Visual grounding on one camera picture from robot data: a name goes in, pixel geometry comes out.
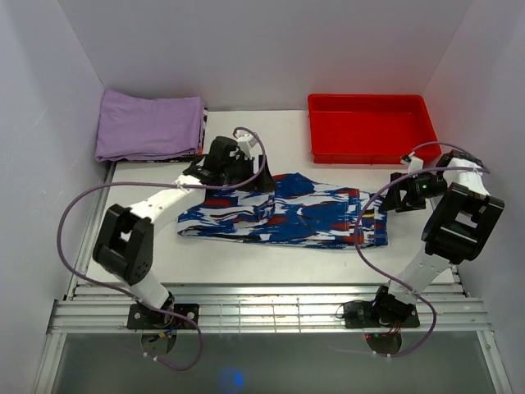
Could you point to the red plastic tray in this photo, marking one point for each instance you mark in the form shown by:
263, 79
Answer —
368, 129

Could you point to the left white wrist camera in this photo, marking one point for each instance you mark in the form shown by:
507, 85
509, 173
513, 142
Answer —
246, 143

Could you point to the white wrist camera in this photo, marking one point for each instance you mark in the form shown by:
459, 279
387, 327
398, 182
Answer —
246, 143
412, 162

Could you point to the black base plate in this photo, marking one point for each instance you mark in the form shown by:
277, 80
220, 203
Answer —
367, 314
142, 318

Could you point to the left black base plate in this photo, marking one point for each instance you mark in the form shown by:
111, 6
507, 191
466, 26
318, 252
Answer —
142, 318

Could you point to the aluminium rail frame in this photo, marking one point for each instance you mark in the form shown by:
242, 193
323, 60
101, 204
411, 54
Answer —
251, 308

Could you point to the blue patterned trousers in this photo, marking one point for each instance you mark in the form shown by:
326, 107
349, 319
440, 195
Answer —
301, 212

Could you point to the folded purple trousers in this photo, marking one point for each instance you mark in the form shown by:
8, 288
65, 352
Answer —
135, 129

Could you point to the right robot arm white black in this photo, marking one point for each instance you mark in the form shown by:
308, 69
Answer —
457, 230

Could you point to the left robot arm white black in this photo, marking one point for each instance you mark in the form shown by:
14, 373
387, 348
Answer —
124, 246

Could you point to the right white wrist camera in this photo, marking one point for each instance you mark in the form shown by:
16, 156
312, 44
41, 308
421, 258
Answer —
412, 162

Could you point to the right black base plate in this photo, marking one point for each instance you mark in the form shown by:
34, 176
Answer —
367, 314

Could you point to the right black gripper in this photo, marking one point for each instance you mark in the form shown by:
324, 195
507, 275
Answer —
391, 199

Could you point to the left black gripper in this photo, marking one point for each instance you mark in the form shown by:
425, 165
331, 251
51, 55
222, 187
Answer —
262, 182

